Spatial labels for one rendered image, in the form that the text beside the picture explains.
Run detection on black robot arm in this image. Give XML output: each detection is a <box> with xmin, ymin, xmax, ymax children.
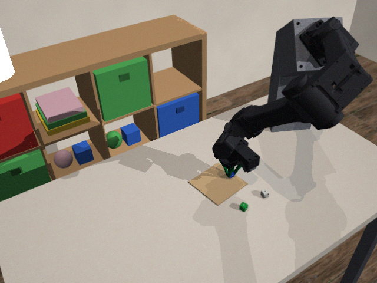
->
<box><xmin>212</xmin><ymin>17</ymin><xmax>373</xmax><ymax>173</ymax></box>

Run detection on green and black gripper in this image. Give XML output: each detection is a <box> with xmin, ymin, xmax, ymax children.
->
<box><xmin>214</xmin><ymin>154</ymin><xmax>242</xmax><ymax>178</ymax></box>

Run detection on tan flat mat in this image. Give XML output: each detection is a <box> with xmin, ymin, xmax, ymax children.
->
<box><xmin>189</xmin><ymin>163</ymin><xmax>248</xmax><ymax>206</ymax></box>

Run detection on green die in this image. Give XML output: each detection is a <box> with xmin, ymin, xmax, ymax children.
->
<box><xmin>239</xmin><ymin>202</ymin><xmax>248</xmax><ymax>212</ymax></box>

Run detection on grey die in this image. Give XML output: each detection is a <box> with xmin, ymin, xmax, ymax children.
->
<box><xmin>261</xmin><ymin>189</ymin><xmax>269</xmax><ymax>198</ymax></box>

